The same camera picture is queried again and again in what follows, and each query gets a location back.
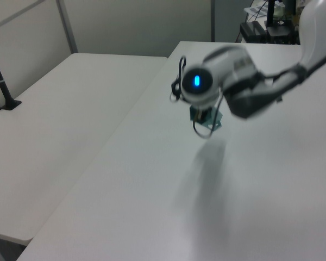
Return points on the black box device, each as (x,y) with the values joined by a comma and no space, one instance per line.
(251,30)

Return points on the black flat device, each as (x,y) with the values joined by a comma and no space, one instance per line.
(278,32)

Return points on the grey metal partition post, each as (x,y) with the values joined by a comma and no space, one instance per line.
(68,27)
(212,21)

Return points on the black camera stand pole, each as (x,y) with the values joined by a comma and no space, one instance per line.
(1,84)

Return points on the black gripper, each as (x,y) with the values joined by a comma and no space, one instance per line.
(202,114)

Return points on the black monitor stand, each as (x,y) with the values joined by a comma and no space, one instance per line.
(271,12)

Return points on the white printed papers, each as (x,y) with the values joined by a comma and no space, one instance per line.
(256,9)

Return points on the white side table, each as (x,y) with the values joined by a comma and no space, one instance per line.
(57,122)

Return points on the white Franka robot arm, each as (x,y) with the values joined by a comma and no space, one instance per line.
(233,62)

